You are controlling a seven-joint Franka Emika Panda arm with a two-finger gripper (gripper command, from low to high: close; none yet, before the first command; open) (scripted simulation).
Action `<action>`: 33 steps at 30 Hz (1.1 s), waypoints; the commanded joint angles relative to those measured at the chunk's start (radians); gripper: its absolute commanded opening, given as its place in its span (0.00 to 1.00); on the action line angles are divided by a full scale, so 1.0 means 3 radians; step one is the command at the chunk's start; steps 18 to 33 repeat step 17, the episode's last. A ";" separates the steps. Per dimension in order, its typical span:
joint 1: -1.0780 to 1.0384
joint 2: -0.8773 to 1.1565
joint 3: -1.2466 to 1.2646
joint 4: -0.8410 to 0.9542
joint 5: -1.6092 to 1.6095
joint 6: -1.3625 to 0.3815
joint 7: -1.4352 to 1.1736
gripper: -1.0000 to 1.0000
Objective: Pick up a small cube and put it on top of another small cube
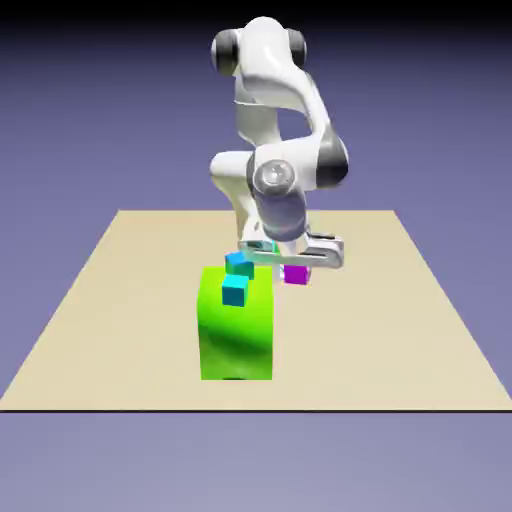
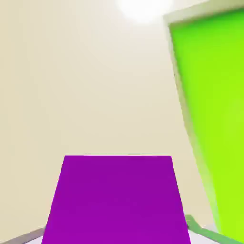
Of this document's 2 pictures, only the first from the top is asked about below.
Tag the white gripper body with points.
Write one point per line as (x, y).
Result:
(320, 258)

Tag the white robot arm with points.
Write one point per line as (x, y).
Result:
(272, 88)

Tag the small purple cube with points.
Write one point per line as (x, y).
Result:
(296, 275)

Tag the small teal cube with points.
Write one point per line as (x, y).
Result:
(238, 266)

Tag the small cyan cube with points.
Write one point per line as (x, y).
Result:
(235, 292)

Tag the large green box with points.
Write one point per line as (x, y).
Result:
(236, 340)

